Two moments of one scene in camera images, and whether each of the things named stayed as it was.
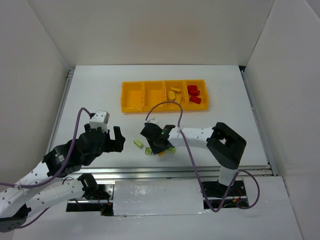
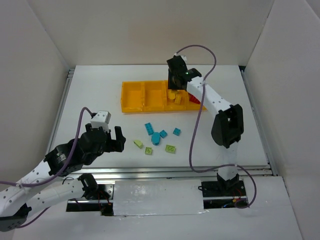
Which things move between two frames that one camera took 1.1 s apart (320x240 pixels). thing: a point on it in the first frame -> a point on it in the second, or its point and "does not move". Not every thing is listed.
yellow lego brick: [178, 98] does not move
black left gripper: [108, 141] does not move
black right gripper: [152, 136] -> [175, 83]
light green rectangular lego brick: [171, 149] does not move
